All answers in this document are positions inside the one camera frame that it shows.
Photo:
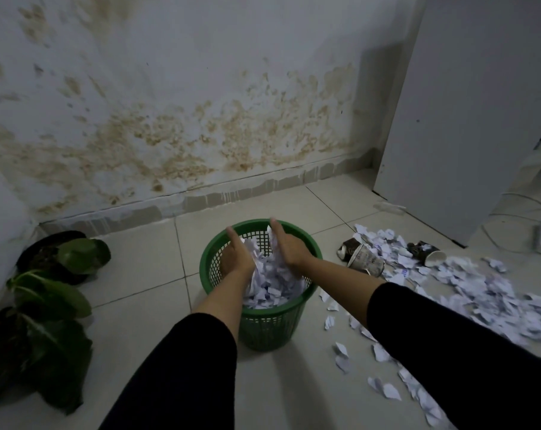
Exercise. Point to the person's left forearm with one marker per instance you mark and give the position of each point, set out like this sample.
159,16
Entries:
194,353

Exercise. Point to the black plant pot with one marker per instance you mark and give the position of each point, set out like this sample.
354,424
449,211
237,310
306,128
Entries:
40,257

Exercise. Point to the person's left hand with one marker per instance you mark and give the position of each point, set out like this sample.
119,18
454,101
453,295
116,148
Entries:
235,259

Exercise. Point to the clear plastic wrapper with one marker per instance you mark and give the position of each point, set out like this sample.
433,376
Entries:
389,208

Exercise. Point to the person's left fingers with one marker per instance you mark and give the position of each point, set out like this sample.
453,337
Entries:
232,239

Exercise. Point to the heap of white paper scraps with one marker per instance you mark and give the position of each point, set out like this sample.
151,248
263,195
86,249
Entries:
270,282

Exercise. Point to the dark brown paper cup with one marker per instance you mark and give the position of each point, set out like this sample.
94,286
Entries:
347,248
426,253

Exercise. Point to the green plastic waste basket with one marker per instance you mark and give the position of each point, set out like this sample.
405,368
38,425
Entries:
270,329

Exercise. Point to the person's right fingers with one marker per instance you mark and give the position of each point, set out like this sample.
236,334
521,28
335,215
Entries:
278,232

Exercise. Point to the white printed paper cup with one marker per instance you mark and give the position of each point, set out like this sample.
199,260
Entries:
365,260

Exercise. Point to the green leafy plant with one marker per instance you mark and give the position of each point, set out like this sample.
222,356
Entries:
51,326

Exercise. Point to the person's right forearm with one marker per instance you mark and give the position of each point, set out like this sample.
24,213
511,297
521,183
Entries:
431,344

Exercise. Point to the white door panel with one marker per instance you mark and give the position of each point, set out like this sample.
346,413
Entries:
458,111

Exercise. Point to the person's right hand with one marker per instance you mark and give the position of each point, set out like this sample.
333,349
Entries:
292,251

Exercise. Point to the scattered white paper scraps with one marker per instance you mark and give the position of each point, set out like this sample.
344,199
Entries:
485,295

